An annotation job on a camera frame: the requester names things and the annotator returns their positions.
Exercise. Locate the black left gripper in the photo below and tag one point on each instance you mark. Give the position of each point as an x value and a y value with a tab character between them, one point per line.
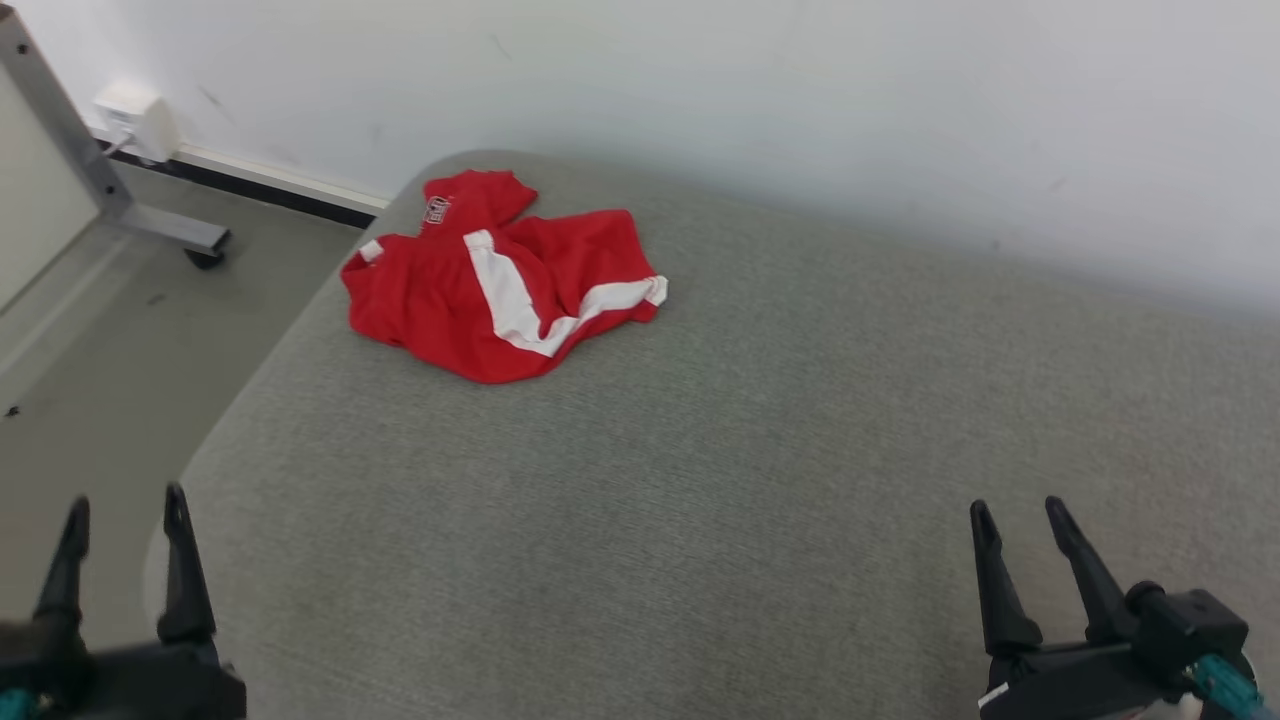
130	685

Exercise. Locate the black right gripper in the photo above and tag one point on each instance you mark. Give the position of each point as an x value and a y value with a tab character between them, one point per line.
1070	685

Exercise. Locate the red shorts with white stripe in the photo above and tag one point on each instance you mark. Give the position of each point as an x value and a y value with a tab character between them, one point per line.
430	320

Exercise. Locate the white table panel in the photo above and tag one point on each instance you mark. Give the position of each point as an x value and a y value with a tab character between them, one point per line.
35	200

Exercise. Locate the white and black baseboard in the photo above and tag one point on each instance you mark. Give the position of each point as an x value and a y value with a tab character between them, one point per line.
280	185

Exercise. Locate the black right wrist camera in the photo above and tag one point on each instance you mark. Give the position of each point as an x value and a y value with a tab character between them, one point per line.
1190	630

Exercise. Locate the grey metal table leg frame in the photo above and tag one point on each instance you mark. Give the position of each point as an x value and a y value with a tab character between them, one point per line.
90	170

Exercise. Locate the white wall socket box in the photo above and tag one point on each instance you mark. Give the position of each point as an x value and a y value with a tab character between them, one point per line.
135	120

